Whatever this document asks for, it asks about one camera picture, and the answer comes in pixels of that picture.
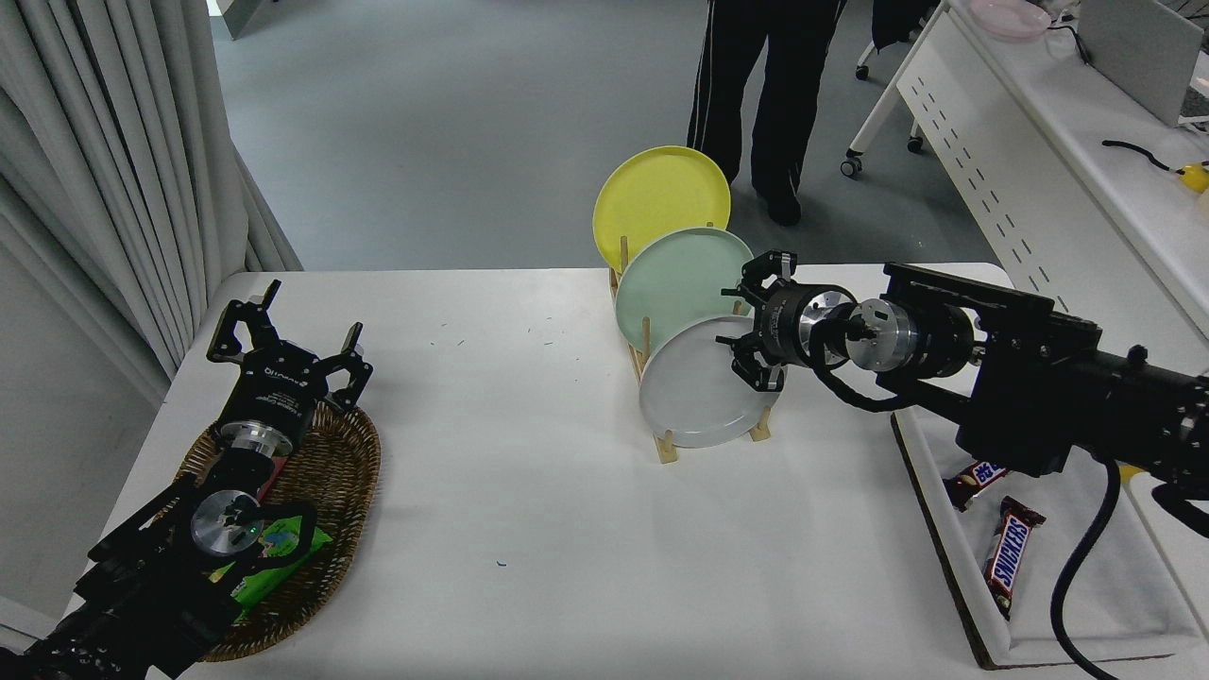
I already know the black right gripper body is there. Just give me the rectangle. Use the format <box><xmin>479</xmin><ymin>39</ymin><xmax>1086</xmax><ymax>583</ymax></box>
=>
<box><xmin>756</xmin><ymin>283</ymin><xmax>821</xmax><ymax>369</ymax></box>

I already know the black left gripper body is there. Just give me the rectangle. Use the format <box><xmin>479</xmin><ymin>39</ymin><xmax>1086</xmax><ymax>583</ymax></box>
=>
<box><xmin>223</xmin><ymin>342</ymin><xmax>332</xmax><ymax>437</ymax></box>

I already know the grey plate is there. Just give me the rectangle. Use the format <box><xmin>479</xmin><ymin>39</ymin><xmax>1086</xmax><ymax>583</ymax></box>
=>
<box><xmin>639</xmin><ymin>315</ymin><xmax>785</xmax><ymax>450</ymax></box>

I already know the mint green plate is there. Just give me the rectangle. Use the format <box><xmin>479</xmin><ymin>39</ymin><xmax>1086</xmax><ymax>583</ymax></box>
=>
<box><xmin>615</xmin><ymin>228</ymin><xmax>759</xmax><ymax>355</ymax></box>

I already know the wooden plate rack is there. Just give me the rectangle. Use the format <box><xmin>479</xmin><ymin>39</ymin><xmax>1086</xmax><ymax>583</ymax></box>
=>
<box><xmin>609</xmin><ymin>224</ymin><xmax>773</xmax><ymax>465</ymax></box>

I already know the yellow plate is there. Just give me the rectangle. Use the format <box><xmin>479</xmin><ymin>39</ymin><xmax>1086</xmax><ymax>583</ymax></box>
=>
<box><xmin>592</xmin><ymin>145</ymin><xmax>732</xmax><ymax>275</ymax></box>

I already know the pink plate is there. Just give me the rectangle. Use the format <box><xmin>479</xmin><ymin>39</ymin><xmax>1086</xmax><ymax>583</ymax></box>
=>
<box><xmin>970</xmin><ymin>0</ymin><xmax>1052</xmax><ymax>39</ymax></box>

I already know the brown wicker basket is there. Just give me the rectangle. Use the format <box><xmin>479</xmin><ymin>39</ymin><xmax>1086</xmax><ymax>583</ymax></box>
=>
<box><xmin>175</xmin><ymin>401</ymin><xmax>382</xmax><ymax>662</ymax></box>

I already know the green snack packet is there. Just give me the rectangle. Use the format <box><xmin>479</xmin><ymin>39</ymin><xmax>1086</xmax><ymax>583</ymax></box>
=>
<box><xmin>208</xmin><ymin>515</ymin><xmax>334</xmax><ymax>624</ymax></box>

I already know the person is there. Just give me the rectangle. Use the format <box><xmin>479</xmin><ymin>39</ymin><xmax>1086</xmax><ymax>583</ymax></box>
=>
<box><xmin>687</xmin><ymin>0</ymin><xmax>848</xmax><ymax>227</ymax></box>

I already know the grey curtain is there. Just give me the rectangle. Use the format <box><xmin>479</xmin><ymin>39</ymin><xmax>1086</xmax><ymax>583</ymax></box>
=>
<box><xmin>0</xmin><ymin>0</ymin><xmax>303</xmax><ymax>407</ymax></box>

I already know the brown and blue snack bar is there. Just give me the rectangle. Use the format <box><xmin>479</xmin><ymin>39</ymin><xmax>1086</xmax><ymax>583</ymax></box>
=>
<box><xmin>945</xmin><ymin>461</ymin><xmax>1009</xmax><ymax>512</ymax></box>

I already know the white tray with brown edge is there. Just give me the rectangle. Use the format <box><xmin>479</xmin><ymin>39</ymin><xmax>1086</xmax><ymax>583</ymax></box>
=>
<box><xmin>891</xmin><ymin>406</ymin><xmax>1209</xmax><ymax>672</ymax></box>

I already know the brown Snickers bar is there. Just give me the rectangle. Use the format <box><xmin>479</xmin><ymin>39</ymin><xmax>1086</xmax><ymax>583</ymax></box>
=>
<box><xmin>982</xmin><ymin>496</ymin><xmax>1047</xmax><ymax>621</ymax></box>

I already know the white perforated desk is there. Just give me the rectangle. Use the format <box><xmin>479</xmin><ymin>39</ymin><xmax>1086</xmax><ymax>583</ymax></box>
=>
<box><xmin>841</xmin><ymin>0</ymin><xmax>1209</xmax><ymax>341</ymax></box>

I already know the grey laptop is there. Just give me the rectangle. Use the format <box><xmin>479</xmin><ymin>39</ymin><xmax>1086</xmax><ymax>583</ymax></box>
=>
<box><xmin>1077</xmin><ymin>0</ymin><xmax>1205</xmax><ymax>128</ymax></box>

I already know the small white table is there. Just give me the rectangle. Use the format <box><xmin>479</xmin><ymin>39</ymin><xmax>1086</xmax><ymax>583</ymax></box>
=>
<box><xmin>1124</xmin><ymin>470</ymin><xmax>1209</xmax><ymax>643</ymax></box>

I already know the thin black cable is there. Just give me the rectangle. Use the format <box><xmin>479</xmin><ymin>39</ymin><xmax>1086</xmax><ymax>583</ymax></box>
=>
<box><xmin>1044</xmin><ymin>14</ymin><xmax>1092</xmax><ymax>67</ymax></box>

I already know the thick black cable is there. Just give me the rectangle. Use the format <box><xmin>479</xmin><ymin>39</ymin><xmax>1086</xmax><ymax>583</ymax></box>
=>
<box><xmin>1101</xmin><ymin>140</ymin><xmax>1186</xmax><ymax>176</ymax></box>

